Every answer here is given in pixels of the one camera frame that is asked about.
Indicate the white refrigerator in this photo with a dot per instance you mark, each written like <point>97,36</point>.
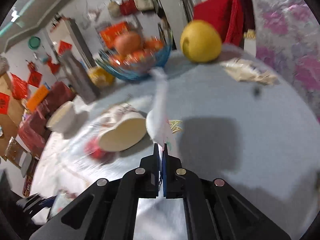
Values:
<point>67,36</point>

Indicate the yellow plastic bag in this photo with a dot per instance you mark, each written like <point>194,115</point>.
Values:
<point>100,77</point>

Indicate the crumpled paper wrapper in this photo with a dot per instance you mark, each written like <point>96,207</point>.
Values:
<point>242,70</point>

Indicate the white feather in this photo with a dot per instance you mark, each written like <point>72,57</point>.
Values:
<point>157,122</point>

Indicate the green ceiling fan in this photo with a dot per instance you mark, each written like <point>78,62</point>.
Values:
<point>15,15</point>

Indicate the orange gift box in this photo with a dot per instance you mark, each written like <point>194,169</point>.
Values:
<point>110,33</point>

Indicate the large orange fruit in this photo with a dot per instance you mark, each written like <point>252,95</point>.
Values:
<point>128,43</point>

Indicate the floral plastic-wrapped mattress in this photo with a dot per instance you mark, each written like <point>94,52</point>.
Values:
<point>288,41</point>

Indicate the orange box on side table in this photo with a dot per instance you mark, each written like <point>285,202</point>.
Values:
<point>37,98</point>

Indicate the red plastic bag on wall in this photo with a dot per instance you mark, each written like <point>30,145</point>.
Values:
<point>19,88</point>

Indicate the light blue tablecloth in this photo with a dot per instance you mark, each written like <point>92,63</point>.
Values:
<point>262,140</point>

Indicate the blue glass fruit bowl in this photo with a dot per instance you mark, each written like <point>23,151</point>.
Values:
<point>137,65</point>

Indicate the red covered side table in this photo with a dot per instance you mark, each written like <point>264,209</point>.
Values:
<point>33,131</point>

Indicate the red fu diamond poster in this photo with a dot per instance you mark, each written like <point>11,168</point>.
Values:
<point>4,103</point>

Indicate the steel water bottle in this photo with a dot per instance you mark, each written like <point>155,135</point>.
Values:
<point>79,78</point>

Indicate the white ceramic bowl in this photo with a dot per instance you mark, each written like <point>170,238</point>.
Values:
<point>62,118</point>

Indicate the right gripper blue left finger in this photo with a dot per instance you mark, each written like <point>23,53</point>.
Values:
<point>149,184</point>

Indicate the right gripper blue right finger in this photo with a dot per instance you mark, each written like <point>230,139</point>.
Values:
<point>172,187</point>

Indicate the yellow pomelo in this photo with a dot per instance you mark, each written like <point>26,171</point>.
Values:
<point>200,42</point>

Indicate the red tote bag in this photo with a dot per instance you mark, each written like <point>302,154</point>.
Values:
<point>128,7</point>

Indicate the red pillow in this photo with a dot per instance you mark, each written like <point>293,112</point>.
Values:
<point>225,16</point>

